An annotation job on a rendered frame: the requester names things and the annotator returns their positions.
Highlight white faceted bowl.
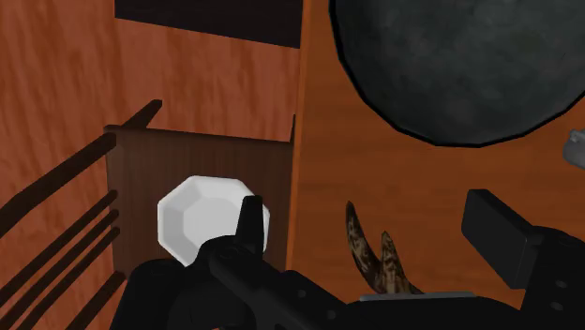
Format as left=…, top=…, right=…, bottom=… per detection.
left=157, top=174, right=271, bottom=267

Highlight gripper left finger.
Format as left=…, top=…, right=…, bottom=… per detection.
left=109, top=195, right=350, bottom=330

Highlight dark grey round plate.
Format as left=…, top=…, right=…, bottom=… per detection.
left=328, top=0, right=585, bottom=149

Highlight brown patterned curved horns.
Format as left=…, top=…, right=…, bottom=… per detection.
left=344, top=200, right=425, bottom=297

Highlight orange wooden table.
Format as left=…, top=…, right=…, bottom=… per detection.
left=284, top=0, right=585, bottom=312

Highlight dark brown wooden chair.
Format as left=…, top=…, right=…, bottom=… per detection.
left=0, top=98, right=296, bottom=330

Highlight small grey object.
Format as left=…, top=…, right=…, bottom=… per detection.
left=562, top=128, right=585, bottom=171

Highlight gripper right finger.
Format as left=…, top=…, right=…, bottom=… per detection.
left=460, top=187, right=585, bottom=330

